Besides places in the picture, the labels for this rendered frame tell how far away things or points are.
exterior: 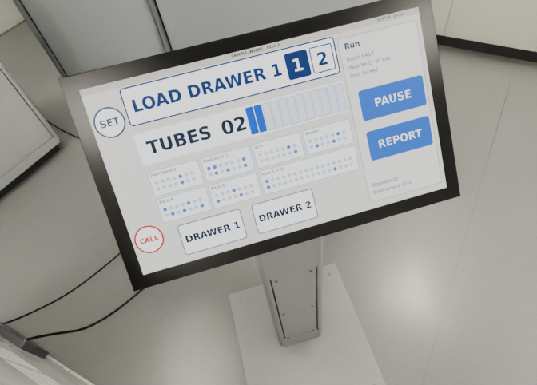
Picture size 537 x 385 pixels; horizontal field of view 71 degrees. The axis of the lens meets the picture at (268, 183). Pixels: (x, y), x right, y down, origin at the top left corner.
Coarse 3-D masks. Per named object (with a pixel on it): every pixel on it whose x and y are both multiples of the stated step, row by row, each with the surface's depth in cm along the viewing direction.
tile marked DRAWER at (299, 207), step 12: (300, 192) 55; (312, 192) 56; (252, 204) 55; (264, 204) 55; (276, 204) 55; (288, 204) 55; (300, 204) 56; (312, 204) 56; (264, 216) 55; (276, 216) 55; (288, 216) 56; (300, 216) 56; (312, 216) 56; (264, 228) 56; (276, 228) 56
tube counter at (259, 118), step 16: (288, 96) 53; (304, 96) 53; (320, 96) 53; (336, 96) 53; (224, 112) 52; (240, 112) 52; (256, 112) 52; (272, 112) 53; (288, 112) 53; (304, 112) 53; (320, 112) 54; (336, 112) 54; (224, 128) 52; (240, 128) 52; (256, 128) 53; (272, 128) 53; (224, 144) 53
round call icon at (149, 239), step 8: (152, 224) 53; (160, 224) 53; (136, 232) 53; (144, 232) 53; (152, 232) 53; (160, 232) 54; (136, 240) 53; (144, 240) 54; (152, 240) 54; (160, 240) 54; (136, 248) 54; (144, 248) 54; (152, 248) 54; (160, 248) 54; (168, 248) 54
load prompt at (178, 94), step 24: (288, 48) 51; (312, 48) 52; (192, 72) 50; (216, 72) 51; (240, 72) 51; (264, 72) 52; (288, 72) 52; (312, 72) 52; (336, 72) 53; (144, 96) 50; (168, 96) 50; (192, 96) 51; (216, 96) 51; (240, 96) 52; (144, 120) 51
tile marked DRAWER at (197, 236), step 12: (216, 216) 54; (228, 216) 54; (240, 216) 55; (180, 228) 54; (192, 228) 54; (204, 228) 54; (216, 228) 55; (228, 228) 55; (240, 228) 55; (192, 240) 54; (204, 240) 55; (216, 240) 55; (228, 240) 55; (192, 252) 55
